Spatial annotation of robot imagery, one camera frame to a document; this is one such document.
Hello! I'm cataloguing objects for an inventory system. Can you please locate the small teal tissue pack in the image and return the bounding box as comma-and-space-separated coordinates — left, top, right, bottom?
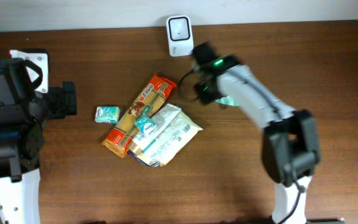
135, 116, 156, 137

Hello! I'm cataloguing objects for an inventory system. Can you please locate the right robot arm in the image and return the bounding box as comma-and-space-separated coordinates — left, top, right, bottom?
191, 42, 321, 223

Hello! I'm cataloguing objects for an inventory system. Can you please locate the cream noodle packet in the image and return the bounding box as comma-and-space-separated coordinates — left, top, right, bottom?
128, 111, 203, 167

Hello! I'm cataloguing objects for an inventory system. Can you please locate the white barcode scanner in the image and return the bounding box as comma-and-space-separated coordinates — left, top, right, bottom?
166, 15, 194, 57

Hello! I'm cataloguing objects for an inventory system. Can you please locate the orange spaghetti packet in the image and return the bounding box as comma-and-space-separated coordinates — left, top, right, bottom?
102, 73, 177, 157

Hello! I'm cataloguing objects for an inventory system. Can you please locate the white label packet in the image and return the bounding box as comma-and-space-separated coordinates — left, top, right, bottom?
126, 103, 183, 156

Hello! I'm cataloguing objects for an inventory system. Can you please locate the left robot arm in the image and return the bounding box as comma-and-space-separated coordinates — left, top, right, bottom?
0, 49, 77, 223

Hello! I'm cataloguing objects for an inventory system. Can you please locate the teal flushable wipes pack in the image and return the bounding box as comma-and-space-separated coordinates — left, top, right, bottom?
215, 96, 239, 109

